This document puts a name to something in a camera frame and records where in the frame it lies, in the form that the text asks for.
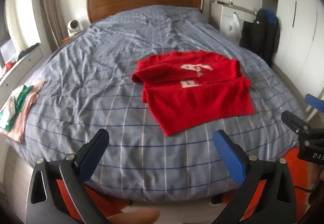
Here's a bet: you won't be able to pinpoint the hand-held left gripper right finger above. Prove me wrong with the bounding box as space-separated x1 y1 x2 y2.
211 130 298 224

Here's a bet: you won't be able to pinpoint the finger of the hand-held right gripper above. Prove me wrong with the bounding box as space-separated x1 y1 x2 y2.
304 94 324 121
281 111 311 138

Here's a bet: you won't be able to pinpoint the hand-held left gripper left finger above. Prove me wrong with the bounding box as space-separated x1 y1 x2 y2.
25 128 112 224

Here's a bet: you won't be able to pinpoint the red sweater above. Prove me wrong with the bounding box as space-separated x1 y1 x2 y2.
132 50 255 136

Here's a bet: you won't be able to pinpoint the dark clothes pile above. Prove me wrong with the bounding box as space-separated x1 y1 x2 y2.
18 43 40 59

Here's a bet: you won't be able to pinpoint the person's orange trousers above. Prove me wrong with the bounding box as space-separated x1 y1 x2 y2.
56 148 319 224

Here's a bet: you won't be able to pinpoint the black shoe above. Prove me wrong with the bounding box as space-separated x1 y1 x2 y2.
210 195 228 206

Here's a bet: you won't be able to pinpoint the white wardrobe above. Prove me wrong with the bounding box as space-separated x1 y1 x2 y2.
262 0 324 103

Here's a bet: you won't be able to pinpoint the pink folded cloth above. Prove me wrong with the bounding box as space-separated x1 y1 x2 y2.
5 80 46 143

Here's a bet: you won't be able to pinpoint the bed with grey striped cover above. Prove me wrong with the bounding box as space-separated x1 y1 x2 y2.
6 5 308 200

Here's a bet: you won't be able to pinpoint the black padded jacket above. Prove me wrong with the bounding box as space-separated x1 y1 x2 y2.
239 9 281 67

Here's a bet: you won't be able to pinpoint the blue garment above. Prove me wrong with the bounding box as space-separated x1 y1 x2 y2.
258 8 279 26

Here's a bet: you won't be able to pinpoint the green and white folded garment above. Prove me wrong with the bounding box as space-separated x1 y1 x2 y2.
0 85 33 131

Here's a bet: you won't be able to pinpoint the white plastic bag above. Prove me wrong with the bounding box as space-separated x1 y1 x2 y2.
225 13 240 42

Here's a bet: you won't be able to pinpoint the white window cabinet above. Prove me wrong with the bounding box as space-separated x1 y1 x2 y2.
0 42 43 113

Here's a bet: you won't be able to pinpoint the white dresser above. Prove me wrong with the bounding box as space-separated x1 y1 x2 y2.
210 1 256 42

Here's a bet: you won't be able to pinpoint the small white round fan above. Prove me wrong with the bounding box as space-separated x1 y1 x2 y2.
66 19 83 36

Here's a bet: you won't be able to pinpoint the beige curtain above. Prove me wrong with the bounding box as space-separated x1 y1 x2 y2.
40 0 67 55

